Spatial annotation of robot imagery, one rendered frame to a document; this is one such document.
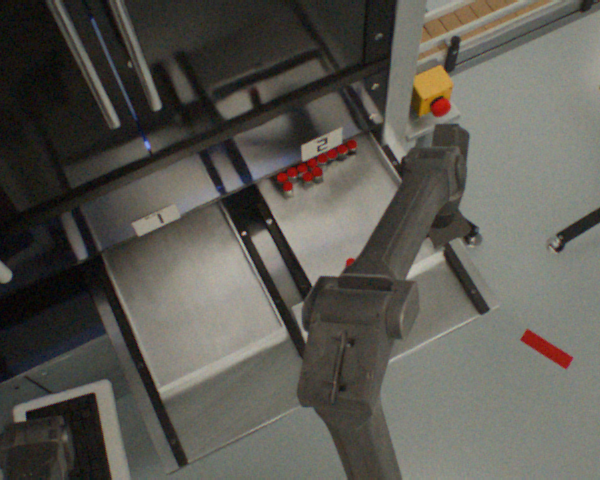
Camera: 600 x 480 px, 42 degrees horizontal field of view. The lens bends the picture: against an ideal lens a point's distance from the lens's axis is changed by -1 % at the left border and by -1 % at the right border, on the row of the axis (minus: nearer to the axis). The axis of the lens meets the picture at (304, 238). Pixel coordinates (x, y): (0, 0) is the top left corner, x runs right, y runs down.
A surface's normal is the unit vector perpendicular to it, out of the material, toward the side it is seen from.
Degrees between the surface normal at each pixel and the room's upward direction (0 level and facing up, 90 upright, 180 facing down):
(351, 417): 68
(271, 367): 0
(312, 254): 0
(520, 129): 0
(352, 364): 18
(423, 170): 40
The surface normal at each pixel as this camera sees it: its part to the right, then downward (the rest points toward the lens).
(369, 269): -0.15, -0.88
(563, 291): -0.04, -0.38
